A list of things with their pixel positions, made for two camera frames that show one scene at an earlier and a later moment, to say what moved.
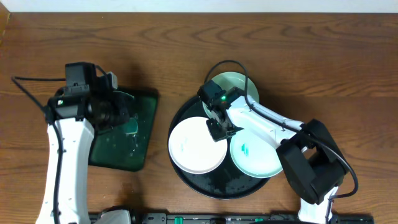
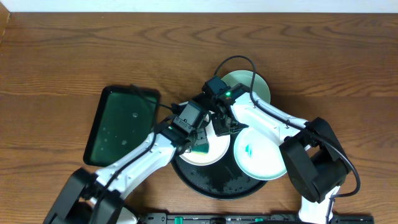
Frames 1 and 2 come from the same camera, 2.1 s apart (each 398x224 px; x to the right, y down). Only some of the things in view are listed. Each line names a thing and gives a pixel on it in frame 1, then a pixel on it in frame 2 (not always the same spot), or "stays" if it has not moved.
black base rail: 189,218 stays
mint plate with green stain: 254,156 stays
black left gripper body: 121,113 to 199,137
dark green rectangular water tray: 112,147 stays
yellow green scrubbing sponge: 131,127 to 202,149
